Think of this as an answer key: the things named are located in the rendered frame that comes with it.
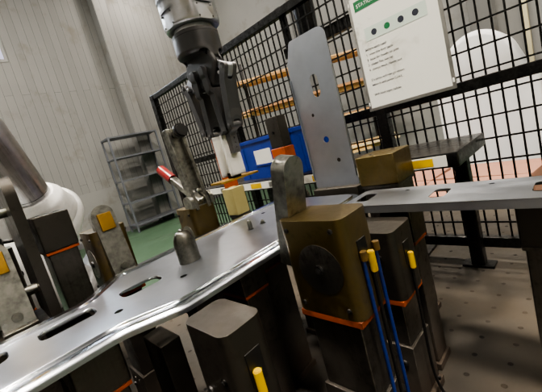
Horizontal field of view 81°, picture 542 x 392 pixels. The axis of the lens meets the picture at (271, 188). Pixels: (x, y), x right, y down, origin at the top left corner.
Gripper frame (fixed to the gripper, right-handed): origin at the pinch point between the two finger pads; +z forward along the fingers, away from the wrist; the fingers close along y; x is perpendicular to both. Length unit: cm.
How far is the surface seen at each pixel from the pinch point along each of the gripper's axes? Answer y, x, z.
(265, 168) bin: -29.5, 35.6, 7.4
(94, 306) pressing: -0.9, -25.8, 13.4
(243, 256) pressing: 9.8, -9.8, 13.4
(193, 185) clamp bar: -14.1, 0.2, 4.2
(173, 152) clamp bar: -14.5, -1.7, -3.3
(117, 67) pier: -702, 304, -249
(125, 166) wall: -729, 260, -28
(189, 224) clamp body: -14.9, -2.8, 11.6
